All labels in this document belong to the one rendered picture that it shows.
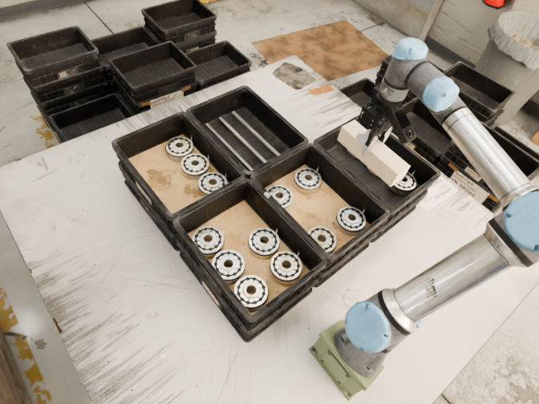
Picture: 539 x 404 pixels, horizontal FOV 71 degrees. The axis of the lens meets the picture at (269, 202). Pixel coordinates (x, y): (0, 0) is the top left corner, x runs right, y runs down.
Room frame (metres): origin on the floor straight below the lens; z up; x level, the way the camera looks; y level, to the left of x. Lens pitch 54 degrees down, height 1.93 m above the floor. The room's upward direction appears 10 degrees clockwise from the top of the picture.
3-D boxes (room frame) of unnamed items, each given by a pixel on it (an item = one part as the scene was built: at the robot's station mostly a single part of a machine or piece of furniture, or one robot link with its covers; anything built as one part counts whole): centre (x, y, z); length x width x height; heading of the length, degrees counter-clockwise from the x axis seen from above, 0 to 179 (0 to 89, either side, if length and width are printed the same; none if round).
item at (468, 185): (1.44, -1.04, 0.41); 0.31 x 0.02 x 0.16; 46
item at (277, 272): (0.56, -0.09, 0.86); 0.10 x 0.10 x 0.01
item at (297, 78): (1.76, 0.00, 0.71); 0.22 x 0.19 x 0.01; 47
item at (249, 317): (0.58, 0.04, 0.92); 0.40 x 0.30 x 0.02; 48
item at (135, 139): (0.85, 0.34, 0.87); 0.40 x 0.30 x 0.11; 48
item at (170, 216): (0.85, 0.34, 0.92); 0.40 x 0.30 x 0.02; 48
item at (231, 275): (0.52, 0.09, 0.86); 0.10 x 0.10 x 0.01
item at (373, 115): (0.91, -0.27, 1.23); 0.09 x 0.08 x 0.12; 46
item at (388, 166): (0.89, -0.29, 1.08); 0.24 x 0.06 x 0.06; 46
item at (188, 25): (2.36, 0.80, 0.37); 0.40 x 0.30 x 0.45; 137
